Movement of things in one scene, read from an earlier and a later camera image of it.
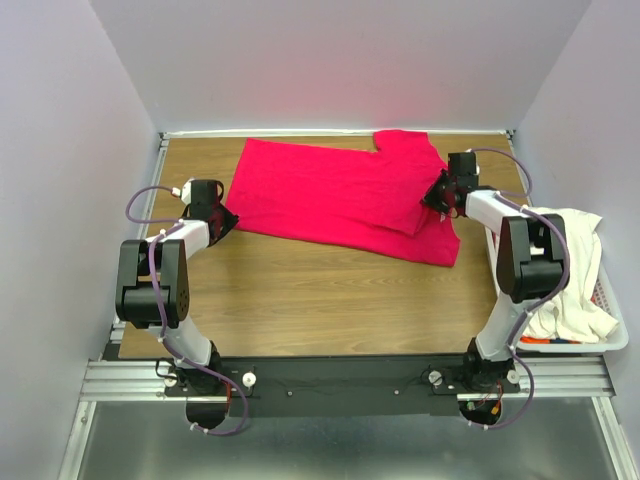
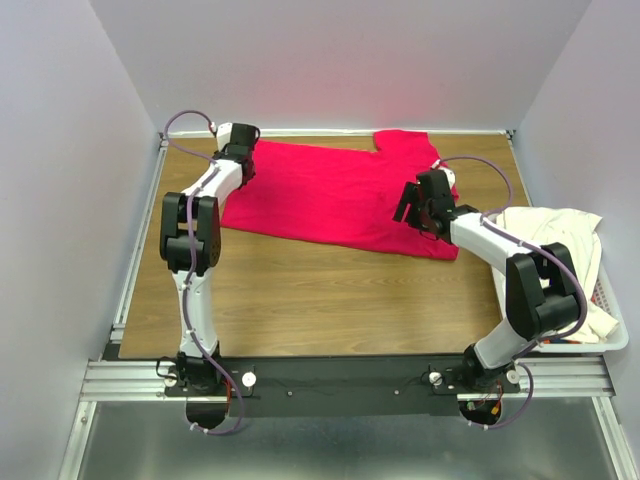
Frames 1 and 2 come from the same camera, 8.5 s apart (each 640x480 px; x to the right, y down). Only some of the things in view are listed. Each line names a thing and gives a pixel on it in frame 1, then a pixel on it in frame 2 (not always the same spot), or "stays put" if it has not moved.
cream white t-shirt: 576,315 stays put
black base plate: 351,386 stays put
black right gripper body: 436,195 -> 416,212
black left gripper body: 227,218 -> 248,178
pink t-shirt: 374,197 stays put
